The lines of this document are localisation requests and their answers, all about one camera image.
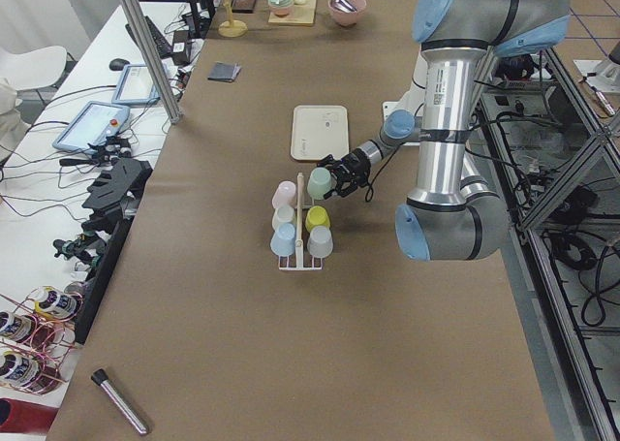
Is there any green cup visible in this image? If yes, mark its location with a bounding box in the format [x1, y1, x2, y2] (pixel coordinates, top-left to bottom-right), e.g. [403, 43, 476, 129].
[307, 167, 334, 200]

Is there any pink cup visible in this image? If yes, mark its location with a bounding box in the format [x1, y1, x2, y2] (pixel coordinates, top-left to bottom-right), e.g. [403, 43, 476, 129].
[271, 180, 296, 209]

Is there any white pedestal column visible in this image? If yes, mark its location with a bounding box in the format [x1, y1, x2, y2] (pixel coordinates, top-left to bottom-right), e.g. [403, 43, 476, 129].
[380, 51, 427, 146]

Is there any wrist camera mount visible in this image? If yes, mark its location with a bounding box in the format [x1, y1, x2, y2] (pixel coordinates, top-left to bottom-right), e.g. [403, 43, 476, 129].
[354, 171, 374, 203]

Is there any black keyboard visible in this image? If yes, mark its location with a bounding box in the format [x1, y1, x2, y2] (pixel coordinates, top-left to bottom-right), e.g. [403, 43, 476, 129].
[144, 16, 172, 59]

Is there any lower teach pendant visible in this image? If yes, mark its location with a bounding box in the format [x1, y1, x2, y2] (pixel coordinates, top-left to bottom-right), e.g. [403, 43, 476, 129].
[52, 101, 130, 153]

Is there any aluminium frame post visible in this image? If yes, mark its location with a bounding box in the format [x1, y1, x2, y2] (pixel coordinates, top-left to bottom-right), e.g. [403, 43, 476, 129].
[119, 0, 181, 125]

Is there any yellow cup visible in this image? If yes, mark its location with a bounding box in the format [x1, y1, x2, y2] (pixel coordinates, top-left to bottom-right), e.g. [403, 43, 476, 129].
[304, 205, 331, 233]

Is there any metal tube black cap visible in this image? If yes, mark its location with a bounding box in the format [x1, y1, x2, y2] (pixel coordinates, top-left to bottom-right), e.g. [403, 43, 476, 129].
[91, 368, 150, 436]

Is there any pink bowl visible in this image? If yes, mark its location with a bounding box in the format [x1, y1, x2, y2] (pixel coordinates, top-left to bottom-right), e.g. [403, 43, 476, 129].
[328, 0, 367, 26]

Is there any grey folded cloth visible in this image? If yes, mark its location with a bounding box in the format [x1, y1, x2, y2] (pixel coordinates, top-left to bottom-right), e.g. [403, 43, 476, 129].
[207, 62, 241, 82]

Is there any upper teach pendant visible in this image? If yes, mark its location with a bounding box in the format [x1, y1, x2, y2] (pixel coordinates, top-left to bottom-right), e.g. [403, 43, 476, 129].
[111, 64, 160, 107]

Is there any cream cup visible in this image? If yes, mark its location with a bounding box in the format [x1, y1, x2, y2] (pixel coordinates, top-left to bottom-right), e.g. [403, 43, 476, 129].
[271, 205, 296, 231]

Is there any cream rabbit tray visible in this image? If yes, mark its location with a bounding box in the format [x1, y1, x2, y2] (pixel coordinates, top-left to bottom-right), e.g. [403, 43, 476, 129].
[291, 105, 350, 161]

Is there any wooden cutting board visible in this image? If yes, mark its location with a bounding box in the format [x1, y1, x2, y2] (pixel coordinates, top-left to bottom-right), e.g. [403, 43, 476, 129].
[268, 0, 317, 27]

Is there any white cup rack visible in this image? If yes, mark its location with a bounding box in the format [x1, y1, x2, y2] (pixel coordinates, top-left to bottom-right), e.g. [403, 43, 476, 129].
[278, 173, 324, 271]

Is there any blue cup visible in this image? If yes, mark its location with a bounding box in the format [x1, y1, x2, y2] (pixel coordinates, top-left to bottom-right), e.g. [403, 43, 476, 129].
[270, 223, 296, 257]

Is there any wooden mug tree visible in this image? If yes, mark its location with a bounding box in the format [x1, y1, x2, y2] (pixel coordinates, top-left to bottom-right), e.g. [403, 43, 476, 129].
[218, 0, 248, 38]

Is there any black computer mouse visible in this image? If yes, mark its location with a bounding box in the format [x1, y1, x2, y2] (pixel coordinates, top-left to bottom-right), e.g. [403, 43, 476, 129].
[108, 58, 129, 71]

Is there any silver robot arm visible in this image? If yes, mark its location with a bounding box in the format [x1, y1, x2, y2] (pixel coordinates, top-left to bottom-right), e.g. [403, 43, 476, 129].
[321, 0, 570, 261]

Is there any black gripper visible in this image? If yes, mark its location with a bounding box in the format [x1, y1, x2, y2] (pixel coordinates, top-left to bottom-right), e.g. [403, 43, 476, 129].
[317, 149, 371, 199]

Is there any grey cup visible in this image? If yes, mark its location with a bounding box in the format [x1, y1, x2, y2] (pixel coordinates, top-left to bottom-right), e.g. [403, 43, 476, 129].
[307, 226, 333, 259]

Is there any teach pendant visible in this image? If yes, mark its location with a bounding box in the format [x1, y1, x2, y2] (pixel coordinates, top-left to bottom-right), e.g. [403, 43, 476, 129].
[111, 64, 160, 107]
[52, 101, 130, 153]

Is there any metal scoop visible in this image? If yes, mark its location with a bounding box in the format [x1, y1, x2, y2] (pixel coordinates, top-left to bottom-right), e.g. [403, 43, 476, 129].
[330, 0, 357, 13]

